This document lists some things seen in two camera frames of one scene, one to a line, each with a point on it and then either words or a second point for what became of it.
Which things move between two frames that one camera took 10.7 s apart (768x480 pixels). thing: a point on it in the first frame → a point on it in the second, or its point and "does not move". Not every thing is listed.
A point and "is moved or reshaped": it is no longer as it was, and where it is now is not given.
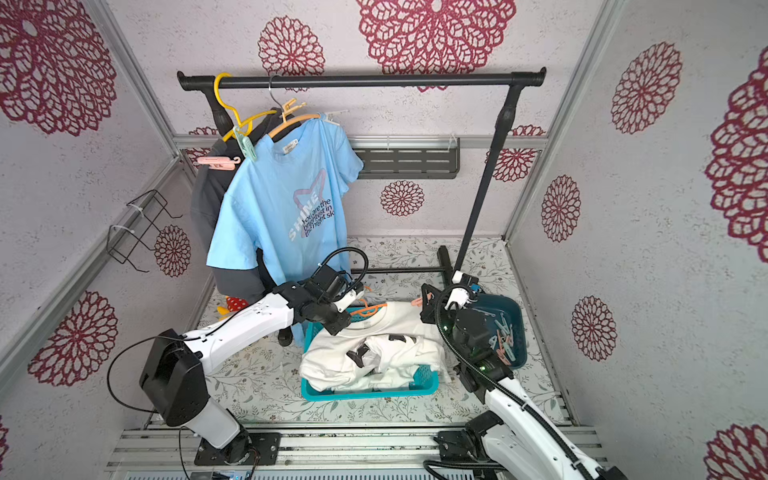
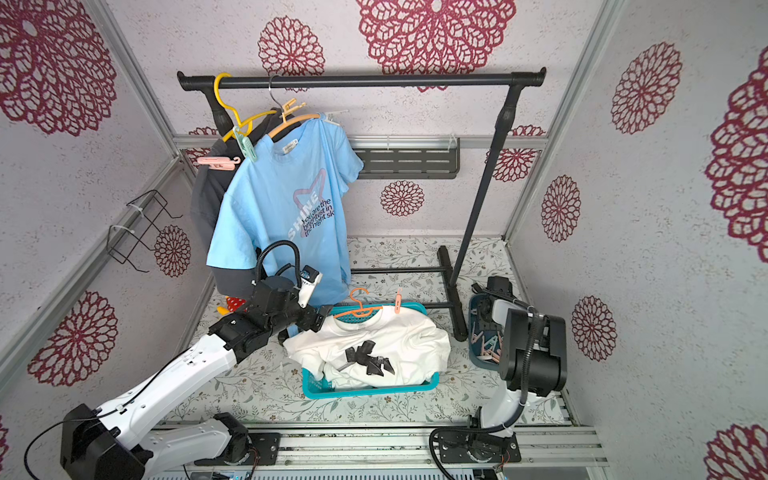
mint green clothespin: x=246 y=146 does not move
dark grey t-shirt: x=210 y=178 does not move
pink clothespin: x=219 y=162 does not move
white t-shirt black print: x=386 y=344 is moved or reshaped
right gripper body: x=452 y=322 → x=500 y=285
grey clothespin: x=332 y=116 does not move
